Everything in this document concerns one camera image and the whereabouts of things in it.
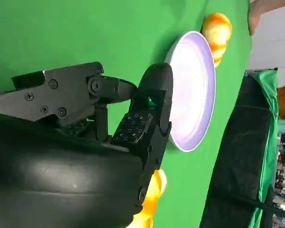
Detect lilac plate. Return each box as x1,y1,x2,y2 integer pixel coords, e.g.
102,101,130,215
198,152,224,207
163,30,216,152

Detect orange and white bread roll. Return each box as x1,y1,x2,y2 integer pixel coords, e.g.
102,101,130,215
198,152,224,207
130,169,168,228
201,12,233,68

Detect brown board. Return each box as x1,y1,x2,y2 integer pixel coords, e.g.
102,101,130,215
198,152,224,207
248,0,285,36

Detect green cloth on workshop table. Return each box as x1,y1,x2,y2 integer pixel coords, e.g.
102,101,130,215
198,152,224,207
248,68,280,228

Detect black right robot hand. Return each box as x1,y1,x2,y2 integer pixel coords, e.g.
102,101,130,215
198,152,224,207
0,62,174,228

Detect black backdrop cloth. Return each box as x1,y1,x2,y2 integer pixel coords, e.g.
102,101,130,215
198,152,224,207
199,75,285,228

